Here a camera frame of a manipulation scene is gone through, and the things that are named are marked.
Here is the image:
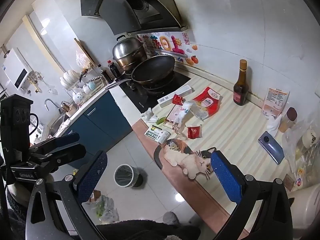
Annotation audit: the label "person's left forearm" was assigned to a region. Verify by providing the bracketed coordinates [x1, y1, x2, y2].
[4, 177, 38, 230]

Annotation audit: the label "black cooktop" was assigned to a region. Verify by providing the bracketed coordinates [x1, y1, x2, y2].
[119, 70, 192, 114]

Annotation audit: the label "dark sauce bottle red cap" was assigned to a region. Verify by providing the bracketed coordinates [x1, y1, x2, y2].
[108, 60, 122, 79]

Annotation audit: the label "black frying pan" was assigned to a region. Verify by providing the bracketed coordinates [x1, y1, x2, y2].
[141, 71, 175, 91]

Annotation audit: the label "small brown packet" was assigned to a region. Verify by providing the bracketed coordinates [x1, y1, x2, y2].
[284, 174, 295, 190]

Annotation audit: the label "blue smartphone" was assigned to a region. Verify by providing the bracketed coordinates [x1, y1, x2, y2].
[257, 131, 285, 165]

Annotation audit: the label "striped cat print mat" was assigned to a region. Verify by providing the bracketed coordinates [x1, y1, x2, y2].
[131, 74, 310, 225]

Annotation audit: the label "black range hood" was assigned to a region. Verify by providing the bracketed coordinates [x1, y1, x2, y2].
[80, 0, 188, 36]

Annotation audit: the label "stack of white bowls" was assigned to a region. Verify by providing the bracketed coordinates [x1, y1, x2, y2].
[60, 70, 82, 89]

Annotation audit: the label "pink white packet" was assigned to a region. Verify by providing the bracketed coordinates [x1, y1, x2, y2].
[165, 105, 183, 127]

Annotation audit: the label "wooden cutting board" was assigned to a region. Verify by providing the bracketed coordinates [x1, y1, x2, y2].
[74, 38, 98, 68]

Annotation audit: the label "white crumpled bag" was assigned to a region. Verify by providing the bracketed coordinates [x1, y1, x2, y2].
[266, 116, 282, 137]

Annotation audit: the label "dark glass vinegar bottle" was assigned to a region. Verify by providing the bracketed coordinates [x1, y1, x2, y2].
[233, 59, 250, 106]

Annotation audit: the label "clear packet white print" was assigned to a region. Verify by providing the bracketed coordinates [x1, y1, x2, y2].
[175, 101, 209, 125]

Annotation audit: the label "hanging clear plastic bag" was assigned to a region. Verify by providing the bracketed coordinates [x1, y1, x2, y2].
[76, 50, 92, 68]

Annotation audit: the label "chopstick holder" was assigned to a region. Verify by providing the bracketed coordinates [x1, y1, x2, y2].
[61, 101, 78, 117]

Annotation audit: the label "grey fuzzy slipper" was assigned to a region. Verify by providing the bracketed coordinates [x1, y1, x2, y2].
[163, 211, 180, 225]

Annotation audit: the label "dish rack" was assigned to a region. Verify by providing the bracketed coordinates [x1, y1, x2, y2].
[60, 69, 107, 105]

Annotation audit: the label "large red packet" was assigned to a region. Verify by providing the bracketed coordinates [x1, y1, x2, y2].
[192, 86, 222, 117]

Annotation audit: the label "white packet red blue logo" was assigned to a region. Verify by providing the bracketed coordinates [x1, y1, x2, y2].
[295, 166, 307, 188]

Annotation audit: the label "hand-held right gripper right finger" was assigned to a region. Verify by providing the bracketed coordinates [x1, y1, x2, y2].
[211, 150, 293, 240]

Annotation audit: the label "plastic bag of vegetables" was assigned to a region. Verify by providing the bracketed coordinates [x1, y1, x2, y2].
[90, 195, 120, 223]

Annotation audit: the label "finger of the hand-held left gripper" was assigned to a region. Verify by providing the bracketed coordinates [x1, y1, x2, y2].
[30, 132, 80, 153]
[29, 143, 87, 167]

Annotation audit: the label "white trash bin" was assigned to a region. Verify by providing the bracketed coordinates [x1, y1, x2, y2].
[114, 164, 144, 188]

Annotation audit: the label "jar with brown lid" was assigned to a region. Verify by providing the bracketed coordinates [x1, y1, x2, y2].
[279, 107, 297, 133]

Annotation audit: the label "blue cabinet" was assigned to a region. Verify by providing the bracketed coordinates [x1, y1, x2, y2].
[59, 90, 133, 169]

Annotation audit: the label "pink orange pouch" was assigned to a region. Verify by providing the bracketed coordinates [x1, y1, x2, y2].
[261, 87, 290, 119]

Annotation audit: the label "person's dark clothing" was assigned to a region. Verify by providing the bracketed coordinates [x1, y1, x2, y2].
[96, 219, 200, 240]

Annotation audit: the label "square red packet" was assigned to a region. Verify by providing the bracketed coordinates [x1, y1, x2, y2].
[187, 125, 202, 139]

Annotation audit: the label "white water heater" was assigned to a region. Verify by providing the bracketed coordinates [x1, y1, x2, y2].
[1, 47, 32, 90]

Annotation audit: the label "black wok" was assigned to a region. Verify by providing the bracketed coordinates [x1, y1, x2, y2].
[105, 54, 176, 90]

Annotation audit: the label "white round container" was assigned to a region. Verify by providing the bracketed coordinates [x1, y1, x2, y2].
[287, 185, 320, 230]

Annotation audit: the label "stainless steel steamer pot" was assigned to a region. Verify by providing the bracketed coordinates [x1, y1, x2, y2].
[112, 35, 148, 73]

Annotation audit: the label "steel sink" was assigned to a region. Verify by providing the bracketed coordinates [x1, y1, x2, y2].
[49, 114, 69, 137]

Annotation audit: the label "crumpled white tissue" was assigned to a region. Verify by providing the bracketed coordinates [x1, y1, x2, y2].
[141, 107, 158, 123]

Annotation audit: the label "large clear plastic bag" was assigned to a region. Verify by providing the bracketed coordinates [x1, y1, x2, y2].
[282, 122, 320, 173]

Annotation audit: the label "clear brown wrapper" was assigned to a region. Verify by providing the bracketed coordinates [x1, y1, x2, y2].
[171, 122, 184, 138]

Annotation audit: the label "colourful wall stickers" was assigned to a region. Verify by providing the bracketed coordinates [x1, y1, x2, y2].
[137, 32, 199, 67]

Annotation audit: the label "brown cardboard box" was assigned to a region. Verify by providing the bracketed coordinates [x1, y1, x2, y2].
[91, 190, 103, 203]

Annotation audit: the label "metal faucet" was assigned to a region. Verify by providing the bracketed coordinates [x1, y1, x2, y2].
[44, 99, 63, 114]

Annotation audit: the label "long white box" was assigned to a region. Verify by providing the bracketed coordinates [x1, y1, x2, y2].
[157, 85, 193, 108]

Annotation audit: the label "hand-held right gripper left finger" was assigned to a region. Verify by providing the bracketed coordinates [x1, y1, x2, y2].
[25, 150, 108, 240]

